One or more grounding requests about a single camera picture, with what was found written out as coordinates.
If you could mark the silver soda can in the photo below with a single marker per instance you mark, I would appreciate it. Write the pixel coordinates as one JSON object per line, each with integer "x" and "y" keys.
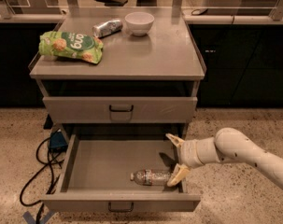
{"x": 107, "y": 28}

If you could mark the grey drawer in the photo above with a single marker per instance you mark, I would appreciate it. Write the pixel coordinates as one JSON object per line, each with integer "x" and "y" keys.
{"x": 96, "y": 178}
{"x": 120, "y": 109}

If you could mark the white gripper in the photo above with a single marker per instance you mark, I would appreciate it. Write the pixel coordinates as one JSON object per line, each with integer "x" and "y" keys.
{"x": 188, "y": 153}

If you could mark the white ceramic bowl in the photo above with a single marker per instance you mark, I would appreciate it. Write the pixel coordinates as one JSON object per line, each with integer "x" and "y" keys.
{"x": 139, "y": 23}

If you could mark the green chip bag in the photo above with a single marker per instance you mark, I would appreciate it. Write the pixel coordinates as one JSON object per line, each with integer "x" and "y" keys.
{"x": 71, "y": 45}

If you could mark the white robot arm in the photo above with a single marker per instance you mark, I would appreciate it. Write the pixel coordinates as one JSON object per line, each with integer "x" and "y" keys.
{"x": 227, "y": 146}

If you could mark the clear plastic water bottle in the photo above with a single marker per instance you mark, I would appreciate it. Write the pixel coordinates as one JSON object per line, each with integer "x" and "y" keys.
{"x": 150, "y": 177}

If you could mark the blue power box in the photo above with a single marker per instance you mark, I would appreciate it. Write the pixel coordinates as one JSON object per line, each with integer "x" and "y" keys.
{"x": 57, "y": 142}

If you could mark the grey drawer cabinet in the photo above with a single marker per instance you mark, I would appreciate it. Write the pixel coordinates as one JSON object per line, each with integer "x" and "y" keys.
{"x": 163, "y": 63}

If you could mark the black chair armrest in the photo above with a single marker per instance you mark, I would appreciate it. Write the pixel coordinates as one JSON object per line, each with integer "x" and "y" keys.
{"x": 113, "y": 3}

